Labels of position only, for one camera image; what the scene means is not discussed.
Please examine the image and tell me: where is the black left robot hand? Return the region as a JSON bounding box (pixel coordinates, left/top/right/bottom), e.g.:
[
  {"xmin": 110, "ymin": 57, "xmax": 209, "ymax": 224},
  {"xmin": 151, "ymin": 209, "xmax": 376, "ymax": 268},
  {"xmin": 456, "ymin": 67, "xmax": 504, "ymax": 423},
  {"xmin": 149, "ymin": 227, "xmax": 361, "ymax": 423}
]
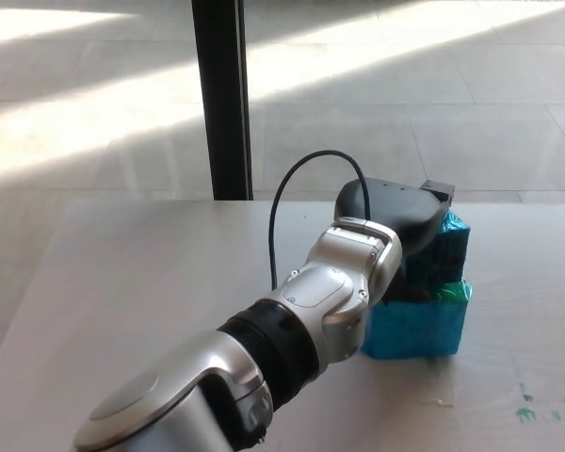
[{"xmin": 334, "ymin": 176, "xmax": 456, "ymax": 303}]

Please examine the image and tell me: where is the small blue foil cube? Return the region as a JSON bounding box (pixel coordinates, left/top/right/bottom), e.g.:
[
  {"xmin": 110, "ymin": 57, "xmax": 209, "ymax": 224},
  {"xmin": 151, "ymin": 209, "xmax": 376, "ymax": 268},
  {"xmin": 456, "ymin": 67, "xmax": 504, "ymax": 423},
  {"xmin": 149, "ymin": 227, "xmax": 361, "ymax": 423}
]
[{"xmin": 402, "ymin": 210, "xmax": 472, "ymax": 287}]

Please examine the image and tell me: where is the big blue foil cube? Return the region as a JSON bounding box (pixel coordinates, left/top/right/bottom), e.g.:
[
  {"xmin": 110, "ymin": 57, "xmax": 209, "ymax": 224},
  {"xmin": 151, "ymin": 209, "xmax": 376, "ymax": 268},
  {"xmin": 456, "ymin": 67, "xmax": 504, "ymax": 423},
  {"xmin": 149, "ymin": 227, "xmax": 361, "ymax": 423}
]
[{"xmin": 360, "ymin": 276, "xmax": 476, "ymax": 362}]

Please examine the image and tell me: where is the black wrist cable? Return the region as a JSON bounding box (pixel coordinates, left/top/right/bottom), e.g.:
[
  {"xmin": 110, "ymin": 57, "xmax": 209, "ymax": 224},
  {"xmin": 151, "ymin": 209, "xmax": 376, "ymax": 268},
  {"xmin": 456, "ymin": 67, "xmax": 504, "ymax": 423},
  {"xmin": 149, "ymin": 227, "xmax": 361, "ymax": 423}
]
[{"xmin": 268, "ymin": 150, "xmax": 371, "ymax": 289}]

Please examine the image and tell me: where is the black window frame post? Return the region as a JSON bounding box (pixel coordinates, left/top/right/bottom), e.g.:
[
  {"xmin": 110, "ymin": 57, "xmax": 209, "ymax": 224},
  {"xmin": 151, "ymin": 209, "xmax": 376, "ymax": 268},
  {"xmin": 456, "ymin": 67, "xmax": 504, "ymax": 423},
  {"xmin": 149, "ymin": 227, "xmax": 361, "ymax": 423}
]
[{"xmin": 190, "ymin": 0, "xmax": 254, "ymax": 202}]

